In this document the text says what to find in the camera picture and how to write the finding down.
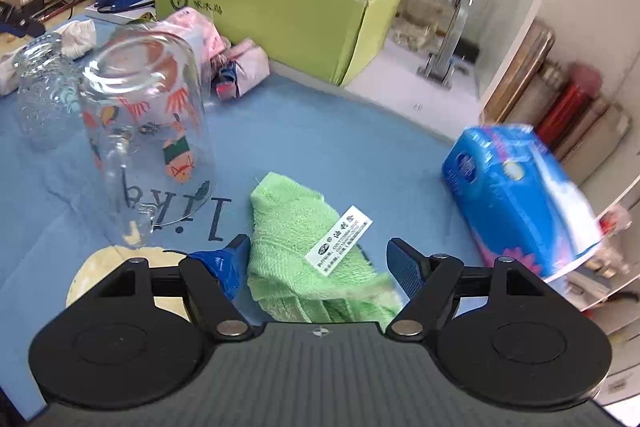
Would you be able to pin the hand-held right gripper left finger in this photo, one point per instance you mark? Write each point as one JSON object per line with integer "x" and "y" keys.
{"x": 231, "y": 263}

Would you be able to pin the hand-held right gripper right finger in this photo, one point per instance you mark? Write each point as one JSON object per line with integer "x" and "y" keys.
{"x": 406, "y": 268}

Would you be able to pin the green towel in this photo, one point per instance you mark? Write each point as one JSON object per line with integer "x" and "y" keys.
{"x": 295, "y": 252}

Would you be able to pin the blue tissue pack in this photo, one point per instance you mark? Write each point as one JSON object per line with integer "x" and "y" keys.
{"x": 515, "y": 202}

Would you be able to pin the green cardboard box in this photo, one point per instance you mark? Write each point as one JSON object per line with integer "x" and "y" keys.
{"x": 280, "y": 7}

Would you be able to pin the yellow sponge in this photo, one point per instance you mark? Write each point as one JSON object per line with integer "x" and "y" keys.
{"x": 100, "y": 274}

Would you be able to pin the blue table mat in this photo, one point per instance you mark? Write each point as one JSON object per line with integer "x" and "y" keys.
{"x": 325, "y": 142}

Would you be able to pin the printed glass mug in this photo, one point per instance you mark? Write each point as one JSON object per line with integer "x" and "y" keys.
{"x": 145, "y": 127}

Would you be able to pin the pink folded cloth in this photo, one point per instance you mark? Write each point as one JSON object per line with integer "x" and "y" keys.
{"x": 220, "y": 52}

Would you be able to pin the row of books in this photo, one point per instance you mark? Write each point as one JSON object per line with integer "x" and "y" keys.
{"x": 555, "y": 107}

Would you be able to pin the metal stand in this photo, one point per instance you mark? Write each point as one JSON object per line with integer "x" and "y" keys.
{"x": 450, "y": 37}

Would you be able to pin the white shelf unit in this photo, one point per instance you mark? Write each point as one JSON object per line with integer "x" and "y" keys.
{"x": 590, "y": 117}

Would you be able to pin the clear textured glass cup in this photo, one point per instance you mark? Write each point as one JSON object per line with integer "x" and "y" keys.
{"x": 42, "y": 92}

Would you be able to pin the white crumpled cloth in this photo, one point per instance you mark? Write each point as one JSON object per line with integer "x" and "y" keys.
{"x": 77, "y": 37}

